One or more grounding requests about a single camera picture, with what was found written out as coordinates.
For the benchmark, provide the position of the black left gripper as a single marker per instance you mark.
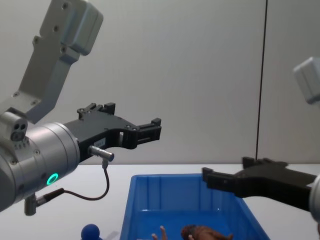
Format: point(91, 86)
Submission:
point(100, 130)

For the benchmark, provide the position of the blue round-headed toy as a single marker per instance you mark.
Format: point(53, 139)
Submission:
point(91, 232)

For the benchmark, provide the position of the brown toy figure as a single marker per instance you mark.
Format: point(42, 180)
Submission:
point(202, 232)

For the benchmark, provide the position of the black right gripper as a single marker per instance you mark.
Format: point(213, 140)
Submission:
point(272, 181)

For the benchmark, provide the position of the blue plastic bin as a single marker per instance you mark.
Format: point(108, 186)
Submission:
point(162, 195)

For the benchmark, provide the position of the small pale orange toy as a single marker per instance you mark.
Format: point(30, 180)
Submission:
point(163, 233)

